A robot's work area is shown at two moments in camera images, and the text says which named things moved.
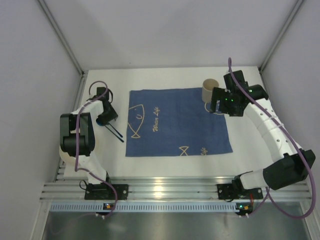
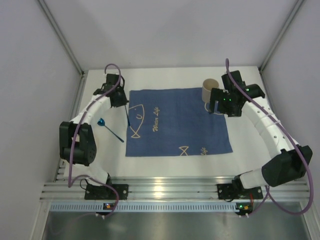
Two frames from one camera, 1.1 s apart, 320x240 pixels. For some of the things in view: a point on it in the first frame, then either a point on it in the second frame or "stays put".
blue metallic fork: x=115 y=130 → x=127 y=115
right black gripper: x=217 y=100 stays put
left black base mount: x=103 y=191 stays put
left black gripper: x=107 y=119 → x=120 y=99
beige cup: x=208 y=85 stays put
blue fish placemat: x=174 y=122 stays put
